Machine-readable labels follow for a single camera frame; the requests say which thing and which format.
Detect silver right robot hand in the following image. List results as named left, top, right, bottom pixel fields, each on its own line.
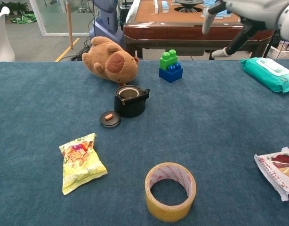
left=201, top=0, right=288, bottom=58

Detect black cast iron teapot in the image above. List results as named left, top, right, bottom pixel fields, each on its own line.
left=113, top=85, right=151, bottom=118

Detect black lid with wooden knob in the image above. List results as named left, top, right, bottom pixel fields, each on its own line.
left=99, top=110, right=121, bottom=128

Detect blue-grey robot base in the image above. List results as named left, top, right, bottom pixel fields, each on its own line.
left=89, top=0, right=125, bottom=48

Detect blue mahjong tile pile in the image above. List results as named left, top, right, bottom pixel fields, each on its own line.
left=201, top=0, right=239, bottom=19

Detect black tripod stand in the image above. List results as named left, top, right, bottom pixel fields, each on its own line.
left=263, top=30, right=277, bottom=58

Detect white carton box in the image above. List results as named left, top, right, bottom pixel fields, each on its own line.
left=268, top=40, right=289, bottom=59

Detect green wet wipes pack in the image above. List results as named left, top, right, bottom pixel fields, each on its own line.
left=240, top=57, right=289, bottom=94

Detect black mahjong table centre disc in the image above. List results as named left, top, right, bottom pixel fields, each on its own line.
left=174, top=0, right=205, bottom=13

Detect brown mahjong table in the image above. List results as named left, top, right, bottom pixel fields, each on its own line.
left=123, top=0, right=277, bottom=61

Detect green building block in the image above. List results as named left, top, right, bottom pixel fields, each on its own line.
left=159, top=49, right=179, bottom=70

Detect blue building block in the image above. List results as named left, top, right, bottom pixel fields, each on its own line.
left=159, top=62, right=184, bottom=83

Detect brown capybara plush toy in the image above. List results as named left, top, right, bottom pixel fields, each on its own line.
left=81, top=36, right=140, bottom=87

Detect white and red snack packet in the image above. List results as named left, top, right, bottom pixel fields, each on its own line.
left=254, top=146, right=289, bottom=202

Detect wooden pole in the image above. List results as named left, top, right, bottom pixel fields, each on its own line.
left=65, top=0, right=74, bottom=49

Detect yellow packing tape roll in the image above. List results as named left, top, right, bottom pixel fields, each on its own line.
left=144, top=161, right=197, bottom=223

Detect yellow snack bag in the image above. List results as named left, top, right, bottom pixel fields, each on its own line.
left=58, top=132, right=108, bottom=196

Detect green cloth on floor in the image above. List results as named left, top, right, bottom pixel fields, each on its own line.
left=10, top=13, right=37, bottom=24

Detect potted green plants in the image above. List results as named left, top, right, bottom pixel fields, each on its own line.
left=0, top=1, right=30, bottom=17

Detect blue table cloth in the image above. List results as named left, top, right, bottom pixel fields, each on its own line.
left=0, top=59, right=289, bottom=226

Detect black floor cable bundle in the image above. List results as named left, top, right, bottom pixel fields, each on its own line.
left=70, top=36, right=93, bottom=62

